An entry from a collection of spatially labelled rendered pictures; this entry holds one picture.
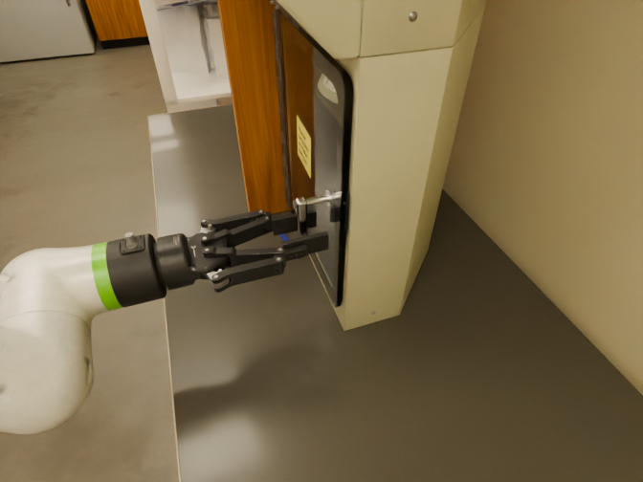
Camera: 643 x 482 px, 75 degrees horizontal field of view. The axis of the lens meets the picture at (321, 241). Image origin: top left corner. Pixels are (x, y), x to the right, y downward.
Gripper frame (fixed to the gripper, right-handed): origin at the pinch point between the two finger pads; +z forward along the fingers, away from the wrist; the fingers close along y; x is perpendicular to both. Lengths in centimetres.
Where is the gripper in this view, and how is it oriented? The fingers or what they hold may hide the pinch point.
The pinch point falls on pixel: (301, 232)
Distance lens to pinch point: 63.3
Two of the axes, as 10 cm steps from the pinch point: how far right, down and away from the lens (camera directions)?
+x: 0.0, 7.4, 6.7
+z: 9.5, -2.2, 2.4
